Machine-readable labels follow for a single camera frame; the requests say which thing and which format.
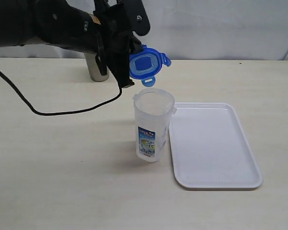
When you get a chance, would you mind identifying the white plastic tray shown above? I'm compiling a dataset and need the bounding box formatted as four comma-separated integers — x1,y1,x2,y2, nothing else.
169,102,264,190

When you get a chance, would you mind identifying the clear plastic container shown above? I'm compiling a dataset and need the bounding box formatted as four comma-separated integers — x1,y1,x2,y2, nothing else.
133,88,177,162

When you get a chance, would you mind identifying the white backdrop cloth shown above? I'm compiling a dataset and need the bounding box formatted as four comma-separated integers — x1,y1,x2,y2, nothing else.
0,0,288,60

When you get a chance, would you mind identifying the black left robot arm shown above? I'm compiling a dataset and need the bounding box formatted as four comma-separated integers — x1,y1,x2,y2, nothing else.
0,0,150,88

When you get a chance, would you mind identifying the blue plastic lid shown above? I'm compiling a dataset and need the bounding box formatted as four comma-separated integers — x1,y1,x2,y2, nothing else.
129,45,171,88

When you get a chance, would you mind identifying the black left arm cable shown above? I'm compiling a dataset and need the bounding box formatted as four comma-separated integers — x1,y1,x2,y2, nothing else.
0,54,123,116

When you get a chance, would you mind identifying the stainless steel cup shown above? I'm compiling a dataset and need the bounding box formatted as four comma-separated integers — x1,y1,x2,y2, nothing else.
84,53,109,82

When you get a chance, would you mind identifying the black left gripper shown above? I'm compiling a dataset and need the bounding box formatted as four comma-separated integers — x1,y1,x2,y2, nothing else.
92,0,150,88

